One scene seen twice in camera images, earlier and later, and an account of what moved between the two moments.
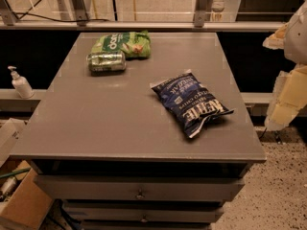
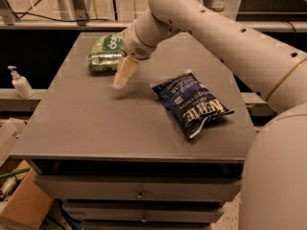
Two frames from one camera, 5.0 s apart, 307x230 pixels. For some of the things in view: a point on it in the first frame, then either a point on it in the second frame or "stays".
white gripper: (296, 38) to (133, 45)
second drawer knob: (144, 219) stays
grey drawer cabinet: (106, 147) stays
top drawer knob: (140, 195) stays
